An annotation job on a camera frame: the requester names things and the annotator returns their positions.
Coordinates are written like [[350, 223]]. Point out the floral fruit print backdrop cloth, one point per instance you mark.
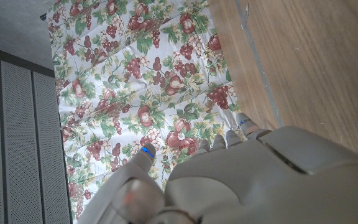
[[135, 77]]

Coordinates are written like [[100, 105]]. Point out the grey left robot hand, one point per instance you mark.
[[259, 180]]

